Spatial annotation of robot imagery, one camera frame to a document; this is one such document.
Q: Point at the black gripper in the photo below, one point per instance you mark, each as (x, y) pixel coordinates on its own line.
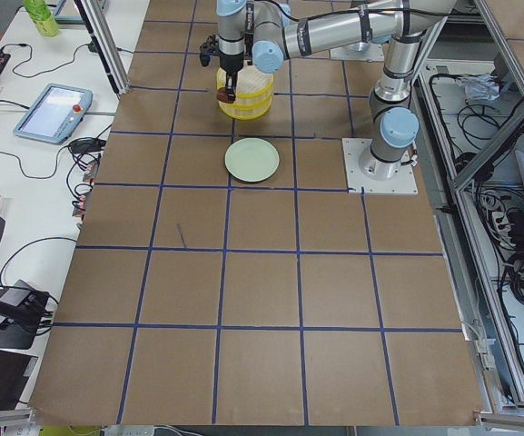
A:
(231, 62)

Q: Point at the brown bun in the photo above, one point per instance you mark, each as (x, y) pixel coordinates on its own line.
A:
(226, 95)

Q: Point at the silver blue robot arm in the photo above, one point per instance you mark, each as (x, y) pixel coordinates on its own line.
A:
(265, 34)

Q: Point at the light green plate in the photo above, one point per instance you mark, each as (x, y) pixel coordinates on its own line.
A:
(251, 160)

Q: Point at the black power adapter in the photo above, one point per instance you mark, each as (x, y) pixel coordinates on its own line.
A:
(86, 145)

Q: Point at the blue teach pendant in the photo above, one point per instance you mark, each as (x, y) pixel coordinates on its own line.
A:
(55, 114)

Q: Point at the green drink bottle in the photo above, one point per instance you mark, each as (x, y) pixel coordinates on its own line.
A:
(42, 17)

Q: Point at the black monitor stand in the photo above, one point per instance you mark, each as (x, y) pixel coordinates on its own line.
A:
(23, 315)

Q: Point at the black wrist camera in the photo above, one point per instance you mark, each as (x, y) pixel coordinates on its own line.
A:
(208, 49)

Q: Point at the aluminium frame post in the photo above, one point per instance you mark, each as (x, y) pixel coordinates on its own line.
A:
(99, 31)

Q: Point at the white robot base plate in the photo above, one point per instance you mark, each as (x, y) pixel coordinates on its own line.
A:
(365, 174)

